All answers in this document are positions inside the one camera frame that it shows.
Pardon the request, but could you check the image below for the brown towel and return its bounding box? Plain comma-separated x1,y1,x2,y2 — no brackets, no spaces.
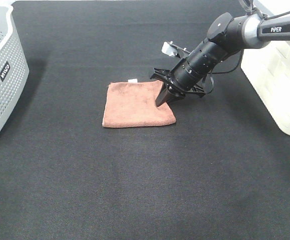
102,80,176,128

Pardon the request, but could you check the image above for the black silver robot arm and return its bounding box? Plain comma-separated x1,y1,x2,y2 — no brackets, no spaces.
151,8,290,106

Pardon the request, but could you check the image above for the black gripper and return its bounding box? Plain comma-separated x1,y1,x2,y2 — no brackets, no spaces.
149,67,205,107

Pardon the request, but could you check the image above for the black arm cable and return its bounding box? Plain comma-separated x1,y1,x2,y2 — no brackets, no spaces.
201,48,244,95

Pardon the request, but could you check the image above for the black fabric table mat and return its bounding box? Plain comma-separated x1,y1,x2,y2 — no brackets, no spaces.
0,0,290,240

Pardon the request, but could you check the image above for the white plastic storage bin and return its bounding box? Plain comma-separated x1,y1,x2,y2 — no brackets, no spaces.
241,0,290,135

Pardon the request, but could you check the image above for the grey perforated laundry basket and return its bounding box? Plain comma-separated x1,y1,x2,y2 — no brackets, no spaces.
0,3,29,131

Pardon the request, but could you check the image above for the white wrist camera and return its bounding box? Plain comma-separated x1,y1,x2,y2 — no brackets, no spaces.
161,41,178,57

